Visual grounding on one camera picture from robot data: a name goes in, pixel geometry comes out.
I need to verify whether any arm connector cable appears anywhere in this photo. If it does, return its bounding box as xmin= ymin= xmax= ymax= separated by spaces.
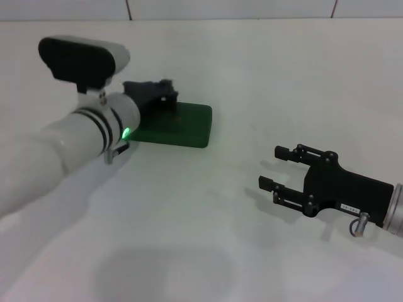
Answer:
xmin=349 ymin=212 xmax=371 ymax=237
xmin=103 ymin=141 xmax=130 ymax=165

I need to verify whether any green glasses case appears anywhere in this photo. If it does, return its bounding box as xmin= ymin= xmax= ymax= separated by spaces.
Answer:
xmin=127 ymin=102 xmax=213 ymax=149

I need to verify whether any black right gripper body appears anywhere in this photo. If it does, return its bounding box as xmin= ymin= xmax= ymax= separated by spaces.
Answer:
xmin=301 ymin=151 xmax=395 ymax=228

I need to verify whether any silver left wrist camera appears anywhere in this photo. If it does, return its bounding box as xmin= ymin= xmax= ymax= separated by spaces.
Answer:
xmin=37 ymin=36 xmax=131 ymax=108

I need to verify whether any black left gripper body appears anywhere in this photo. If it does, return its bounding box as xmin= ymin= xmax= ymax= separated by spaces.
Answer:
xmin=122 ymin=80 xmax=167 ymax=119

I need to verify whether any left arm connector cable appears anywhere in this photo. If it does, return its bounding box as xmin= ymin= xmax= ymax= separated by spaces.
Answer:
xmin=103 ymin=141 xmax=130 ymax=165

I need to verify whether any right arm connector cable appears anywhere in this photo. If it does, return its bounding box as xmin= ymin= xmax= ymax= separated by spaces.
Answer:
xmin=349 ymin=212 xmax=371 ymax=237

